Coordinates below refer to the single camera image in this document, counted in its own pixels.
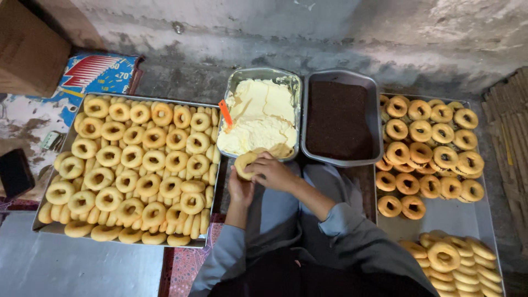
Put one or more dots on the brown cardboard box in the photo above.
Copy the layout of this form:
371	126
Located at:
29	49

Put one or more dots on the person's grey clothed body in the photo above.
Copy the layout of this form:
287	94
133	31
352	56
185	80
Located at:
288	247

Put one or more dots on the orange plastic spatula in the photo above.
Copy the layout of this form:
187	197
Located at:
225	112

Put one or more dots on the person's right fingers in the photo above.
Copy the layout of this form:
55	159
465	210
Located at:
259	168

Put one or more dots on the person's left hand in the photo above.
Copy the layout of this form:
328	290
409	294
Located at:
241	192

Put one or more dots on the person's left fingers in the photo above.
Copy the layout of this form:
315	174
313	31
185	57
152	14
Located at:
233	175

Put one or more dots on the person's right hand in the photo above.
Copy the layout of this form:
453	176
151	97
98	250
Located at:
276	175

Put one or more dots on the metal pan with sprinkles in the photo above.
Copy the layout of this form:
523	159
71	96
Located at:
377	123

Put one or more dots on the yellow butter cream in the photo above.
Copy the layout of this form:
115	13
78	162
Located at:
264	119

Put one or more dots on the brown chocolate sprinkles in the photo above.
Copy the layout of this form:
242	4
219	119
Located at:
338	121

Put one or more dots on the red patterned mat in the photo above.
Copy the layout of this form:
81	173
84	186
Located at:
187	264

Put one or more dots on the metal pan with cream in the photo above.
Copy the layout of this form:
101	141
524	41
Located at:
295	82

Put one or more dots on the small white green packet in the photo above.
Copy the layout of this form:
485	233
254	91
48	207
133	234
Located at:
51	140

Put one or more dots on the long metal tray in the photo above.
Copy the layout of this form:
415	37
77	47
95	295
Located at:
449	218

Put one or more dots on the black phone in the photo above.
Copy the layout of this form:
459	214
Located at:
14	173

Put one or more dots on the blue printed carton sheet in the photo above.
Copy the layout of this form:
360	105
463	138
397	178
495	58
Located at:
99	74

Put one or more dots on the large metal tray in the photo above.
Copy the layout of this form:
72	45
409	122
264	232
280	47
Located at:
62	226

